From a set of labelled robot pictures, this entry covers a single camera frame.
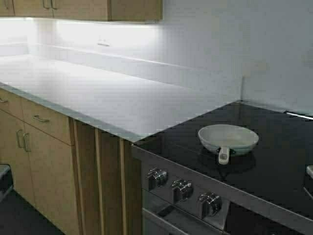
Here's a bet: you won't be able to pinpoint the white frying pan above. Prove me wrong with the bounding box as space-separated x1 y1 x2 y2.
198 124 259 165

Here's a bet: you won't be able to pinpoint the robot base corner right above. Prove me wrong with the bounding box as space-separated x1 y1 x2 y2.
306 165 313 178

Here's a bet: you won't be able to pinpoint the robot base corner left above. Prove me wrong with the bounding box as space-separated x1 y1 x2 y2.
0 164 14 201

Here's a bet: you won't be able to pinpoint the chrome stove knob left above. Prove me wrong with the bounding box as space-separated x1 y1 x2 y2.
146 168 168 190

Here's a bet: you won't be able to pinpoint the chrome stove knob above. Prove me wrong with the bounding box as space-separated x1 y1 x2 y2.
146 168 168 190
198 192 222 219
171 179 193 203

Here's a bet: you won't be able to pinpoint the chrome stove knob middle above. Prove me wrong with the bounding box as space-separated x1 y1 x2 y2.
171 179 193 203

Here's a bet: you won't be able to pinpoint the wooden lower cabinets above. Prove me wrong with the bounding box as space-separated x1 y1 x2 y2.
0 89 142 235

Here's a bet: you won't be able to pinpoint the wooden cabinets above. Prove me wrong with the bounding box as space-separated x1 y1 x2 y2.
0 0 163 22
0 89 142 235

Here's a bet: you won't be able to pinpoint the chrome stove knob right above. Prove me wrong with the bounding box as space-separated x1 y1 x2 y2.
198 192 222 219

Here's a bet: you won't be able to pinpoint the wooden upper cabinets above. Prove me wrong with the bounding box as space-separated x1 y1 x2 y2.
0 0 163 22

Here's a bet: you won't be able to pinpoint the black glass stove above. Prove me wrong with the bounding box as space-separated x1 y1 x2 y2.
132 102 313 235

